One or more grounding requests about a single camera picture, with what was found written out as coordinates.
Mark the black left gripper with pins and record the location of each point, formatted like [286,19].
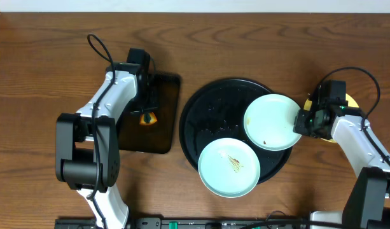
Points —
[150,104]

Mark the black rectangular water tray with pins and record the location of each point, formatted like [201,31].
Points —
[156,138]

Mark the light blue plate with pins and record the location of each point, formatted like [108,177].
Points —
[269,122]
[229,167]

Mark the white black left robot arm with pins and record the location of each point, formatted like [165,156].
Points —
[87,151]

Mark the green yellow sponge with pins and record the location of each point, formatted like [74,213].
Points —
[147,119]

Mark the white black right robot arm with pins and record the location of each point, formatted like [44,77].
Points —
[331,117]

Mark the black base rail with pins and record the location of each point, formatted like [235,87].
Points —
[158,223]

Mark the yellow plate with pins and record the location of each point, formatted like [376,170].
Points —
[349,99]

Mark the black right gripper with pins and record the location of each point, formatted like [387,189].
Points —
[298,126]

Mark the black round tray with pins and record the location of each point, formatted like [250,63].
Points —
[216,111]

